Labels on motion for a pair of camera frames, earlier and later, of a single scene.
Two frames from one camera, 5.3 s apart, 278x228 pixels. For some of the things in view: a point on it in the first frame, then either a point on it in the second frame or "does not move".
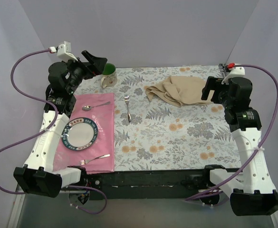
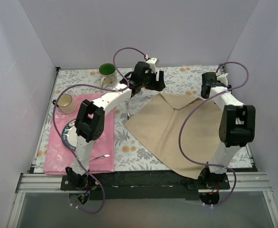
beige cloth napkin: (178, 90) → (158, 122)
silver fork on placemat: (83, 162) does not move
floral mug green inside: (110, 78) does not move
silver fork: (127, 100) does not move
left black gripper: (88, 67) → (158, 80)
